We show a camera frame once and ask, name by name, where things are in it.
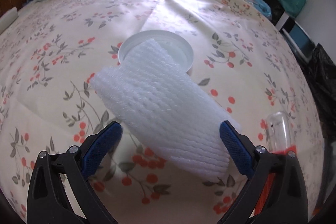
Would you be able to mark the blue storage box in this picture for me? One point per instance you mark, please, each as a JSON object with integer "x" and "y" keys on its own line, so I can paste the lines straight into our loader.
{"x": 302, "y": 40}

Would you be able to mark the white round plastic bowl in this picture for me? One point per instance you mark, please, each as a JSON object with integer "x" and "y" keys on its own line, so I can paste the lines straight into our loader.
{"x": 170, "y": 39}

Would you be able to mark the floral bed sheet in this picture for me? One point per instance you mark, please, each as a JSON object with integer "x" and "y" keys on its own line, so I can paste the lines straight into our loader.
{"x": 65, "y": 69}

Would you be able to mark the black garbage bag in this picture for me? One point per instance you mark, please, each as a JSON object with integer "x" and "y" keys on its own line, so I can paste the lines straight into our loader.
{"x": 325, "y": 82}

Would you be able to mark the long white pillow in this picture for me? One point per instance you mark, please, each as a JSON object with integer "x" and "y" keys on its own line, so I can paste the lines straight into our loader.
{"x": 8, "y": 19}

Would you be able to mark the clear plastic tube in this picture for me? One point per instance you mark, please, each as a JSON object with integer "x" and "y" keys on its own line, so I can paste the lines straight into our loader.
{"x": 279, "y": 129}

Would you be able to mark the white foam net sleeve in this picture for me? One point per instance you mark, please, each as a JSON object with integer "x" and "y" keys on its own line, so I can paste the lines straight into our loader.
{"x": 162, "y": 108}

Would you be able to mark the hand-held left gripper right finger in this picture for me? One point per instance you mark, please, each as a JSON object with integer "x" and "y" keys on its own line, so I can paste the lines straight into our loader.
{"x": 236, "y": 149}

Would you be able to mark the white shelf unit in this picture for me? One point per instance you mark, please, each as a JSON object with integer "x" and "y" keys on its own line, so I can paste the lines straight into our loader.
{"x": 285, "y": 22}

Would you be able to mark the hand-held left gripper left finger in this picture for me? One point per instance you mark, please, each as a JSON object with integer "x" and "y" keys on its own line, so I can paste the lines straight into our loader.
{"x": 103, "y": 146}

